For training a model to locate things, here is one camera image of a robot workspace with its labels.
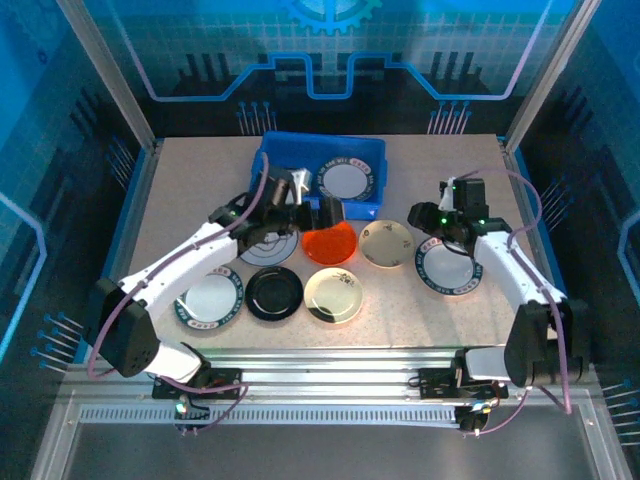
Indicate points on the aluminium frame post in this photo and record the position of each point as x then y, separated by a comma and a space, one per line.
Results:
545, 75
115, 85

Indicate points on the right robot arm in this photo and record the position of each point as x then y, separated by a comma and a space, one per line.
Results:
500, 270

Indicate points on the aluminium table side rail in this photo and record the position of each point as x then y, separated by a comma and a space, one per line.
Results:
134, 235
517, 190

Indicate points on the small black adapter board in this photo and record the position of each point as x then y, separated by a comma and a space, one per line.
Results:
192, 412
472, 417

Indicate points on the black glossy plate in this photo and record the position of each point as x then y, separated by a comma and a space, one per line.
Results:
274, 293

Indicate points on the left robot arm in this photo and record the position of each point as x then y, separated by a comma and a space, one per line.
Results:
175, 265

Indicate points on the grey metal panel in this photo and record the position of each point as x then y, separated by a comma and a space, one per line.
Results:
320, 452

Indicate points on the orange translucent plate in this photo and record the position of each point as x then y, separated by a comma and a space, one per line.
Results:
330, 247

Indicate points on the white plate green lettered rim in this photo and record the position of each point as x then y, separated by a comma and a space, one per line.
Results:
445, 272
215, 300
345, 180

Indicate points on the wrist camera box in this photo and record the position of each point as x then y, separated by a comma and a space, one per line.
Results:
446, 195
301, 184

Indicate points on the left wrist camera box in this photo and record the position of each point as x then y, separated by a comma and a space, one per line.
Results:
301, 184

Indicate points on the cream plate black flower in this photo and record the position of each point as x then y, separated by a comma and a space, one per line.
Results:
333, 296

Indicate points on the blue plastic bin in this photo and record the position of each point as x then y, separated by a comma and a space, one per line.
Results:
300, 150

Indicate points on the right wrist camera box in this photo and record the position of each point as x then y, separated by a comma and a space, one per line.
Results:
446, 195

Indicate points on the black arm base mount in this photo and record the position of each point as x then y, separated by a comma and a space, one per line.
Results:
225, 382
435, 382

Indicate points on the white plate green cloud outline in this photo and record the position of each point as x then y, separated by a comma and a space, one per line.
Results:
270, 255

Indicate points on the cream plate small flowers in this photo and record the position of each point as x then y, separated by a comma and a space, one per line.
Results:
387, 245

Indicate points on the aluminium frame rail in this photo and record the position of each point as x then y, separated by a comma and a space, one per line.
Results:
325, 370

